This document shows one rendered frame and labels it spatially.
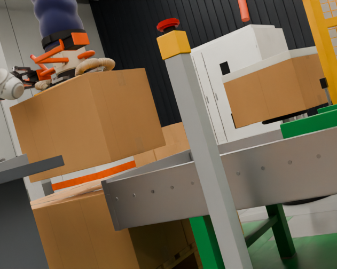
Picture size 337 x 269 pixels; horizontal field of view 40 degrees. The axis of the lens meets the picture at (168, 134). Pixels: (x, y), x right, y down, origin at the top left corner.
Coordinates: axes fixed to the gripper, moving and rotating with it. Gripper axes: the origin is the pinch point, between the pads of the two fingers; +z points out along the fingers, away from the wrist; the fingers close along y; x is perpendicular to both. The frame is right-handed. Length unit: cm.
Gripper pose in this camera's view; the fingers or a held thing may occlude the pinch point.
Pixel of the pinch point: (38, 77)
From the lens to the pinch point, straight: 258.5
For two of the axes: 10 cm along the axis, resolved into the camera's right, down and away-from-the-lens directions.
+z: 5.4, -1.6, 8.3
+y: 2.8, 9.6, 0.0
